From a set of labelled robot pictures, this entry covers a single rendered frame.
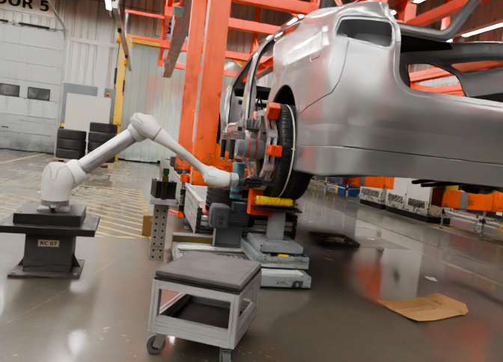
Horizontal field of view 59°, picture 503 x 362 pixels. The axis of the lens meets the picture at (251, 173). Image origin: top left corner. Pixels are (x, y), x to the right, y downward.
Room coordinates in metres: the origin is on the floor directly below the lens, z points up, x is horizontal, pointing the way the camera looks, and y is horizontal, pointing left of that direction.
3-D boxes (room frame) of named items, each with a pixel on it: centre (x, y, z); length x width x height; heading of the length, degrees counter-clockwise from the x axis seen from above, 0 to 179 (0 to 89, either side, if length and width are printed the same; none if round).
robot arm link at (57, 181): (2.63, 1.14, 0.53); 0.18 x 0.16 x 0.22; 10
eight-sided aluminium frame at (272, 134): (3.10, -0.05, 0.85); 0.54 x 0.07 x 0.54; 14
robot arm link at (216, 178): (2.83, 0.22, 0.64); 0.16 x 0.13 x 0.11; 104
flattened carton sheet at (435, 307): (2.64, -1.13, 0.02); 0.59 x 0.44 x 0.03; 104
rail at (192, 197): (4.74, 0.65, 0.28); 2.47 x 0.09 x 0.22; 14
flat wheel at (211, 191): (3.96, 0.05, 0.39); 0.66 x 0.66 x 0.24
